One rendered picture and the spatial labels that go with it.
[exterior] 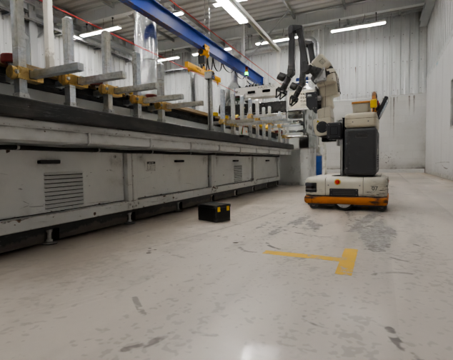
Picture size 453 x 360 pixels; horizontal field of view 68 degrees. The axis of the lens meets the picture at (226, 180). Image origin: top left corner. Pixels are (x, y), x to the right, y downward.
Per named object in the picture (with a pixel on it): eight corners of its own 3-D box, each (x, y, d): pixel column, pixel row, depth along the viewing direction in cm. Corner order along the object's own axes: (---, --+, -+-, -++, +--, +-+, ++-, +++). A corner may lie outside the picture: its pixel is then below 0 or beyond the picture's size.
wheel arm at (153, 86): (159, 91, 179) (158, 82, 179) (155, 89, 176) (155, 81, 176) (97, 98, 197) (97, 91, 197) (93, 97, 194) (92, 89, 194)
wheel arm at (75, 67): (84, 73, 134) (83, 62, 134) (77, 71, 131) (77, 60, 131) (13, 85, 152) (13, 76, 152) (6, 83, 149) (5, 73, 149)
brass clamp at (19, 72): (44, 83, 148) (44, 71, 148) (14, 76, 136) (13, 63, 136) (35, 85, 151) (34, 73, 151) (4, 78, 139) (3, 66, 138)
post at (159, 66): (165, 133, 234) (163, 63, 232) (162, 133, 231) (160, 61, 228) (161, 133, 235) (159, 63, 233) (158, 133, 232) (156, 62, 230)
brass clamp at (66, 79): (88, 88, 171) (88, 78, 171) (66, 83, 159) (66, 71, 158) (80, 89, 174) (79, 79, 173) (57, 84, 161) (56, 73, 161)
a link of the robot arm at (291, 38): (293, 24, 297) (296, 28, 307) (286, 26, 300) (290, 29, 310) (292, 74, 300) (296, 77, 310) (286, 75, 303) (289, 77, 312)
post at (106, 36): (113, 118, 188) (110, 31, 186) (108, 118, 185) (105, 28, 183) (108, 119, 190) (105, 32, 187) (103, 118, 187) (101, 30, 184)
